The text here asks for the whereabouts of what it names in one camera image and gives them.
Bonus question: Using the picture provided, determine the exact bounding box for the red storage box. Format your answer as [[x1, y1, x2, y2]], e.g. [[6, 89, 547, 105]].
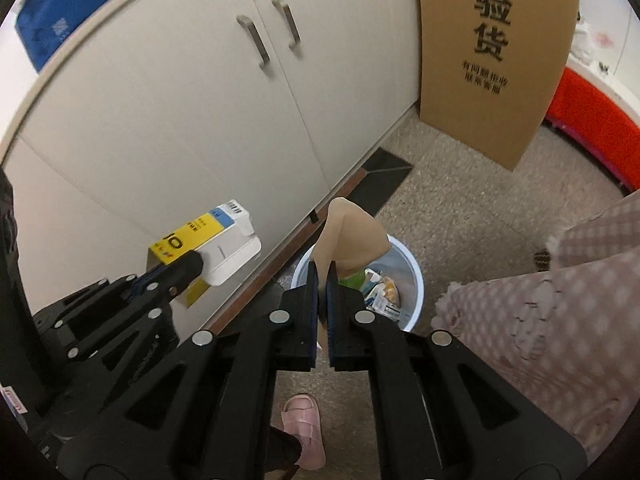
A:
[[545, 10, 640, 196]]

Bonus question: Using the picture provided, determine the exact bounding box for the tan paper bag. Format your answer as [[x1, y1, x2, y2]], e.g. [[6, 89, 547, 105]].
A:
[[314, 197, 394, 361]]

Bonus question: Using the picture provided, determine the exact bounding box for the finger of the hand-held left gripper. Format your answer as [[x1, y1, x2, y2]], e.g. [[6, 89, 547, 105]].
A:
[[32, 275, 151, 332], [67, 251, 204, 362]]

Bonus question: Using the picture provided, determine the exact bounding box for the brown cardboard box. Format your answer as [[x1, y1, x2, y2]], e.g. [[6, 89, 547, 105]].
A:
[[414, 0, 582, 173]]

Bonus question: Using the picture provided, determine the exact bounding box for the pink slipper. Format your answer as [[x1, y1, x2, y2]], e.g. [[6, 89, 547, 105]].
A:
[[281, 394, 327, 471]]

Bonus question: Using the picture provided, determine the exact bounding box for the blue plastic waste bin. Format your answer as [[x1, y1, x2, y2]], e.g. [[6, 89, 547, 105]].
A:
[[290, 234, 426, 333]]

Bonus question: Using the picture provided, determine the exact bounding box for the person's leg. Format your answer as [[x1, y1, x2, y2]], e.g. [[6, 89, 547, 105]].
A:
[[262, 425, 307, 480]]

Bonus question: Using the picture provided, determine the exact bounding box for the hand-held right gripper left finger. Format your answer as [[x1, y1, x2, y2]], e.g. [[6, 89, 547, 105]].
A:
[[57, 260, 321, 480]]

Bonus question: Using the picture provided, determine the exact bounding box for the blue bag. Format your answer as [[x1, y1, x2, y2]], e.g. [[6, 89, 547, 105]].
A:
[[14, 0, 132, 73]]

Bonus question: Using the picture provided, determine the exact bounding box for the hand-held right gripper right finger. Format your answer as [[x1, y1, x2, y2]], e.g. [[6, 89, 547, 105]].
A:
[[325, 262, 588, 480]]

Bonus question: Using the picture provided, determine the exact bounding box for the pink checked tablecloth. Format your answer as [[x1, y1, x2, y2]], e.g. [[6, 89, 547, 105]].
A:
[[432, 192, 640, 466]]

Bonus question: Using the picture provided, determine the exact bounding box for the yellow carton box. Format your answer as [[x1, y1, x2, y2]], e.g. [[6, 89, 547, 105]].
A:
[[146, 199, 262, 312]]

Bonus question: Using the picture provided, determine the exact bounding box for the white floor cabinet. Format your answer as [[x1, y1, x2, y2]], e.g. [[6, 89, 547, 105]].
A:
[[0, 0, 423, 331]]

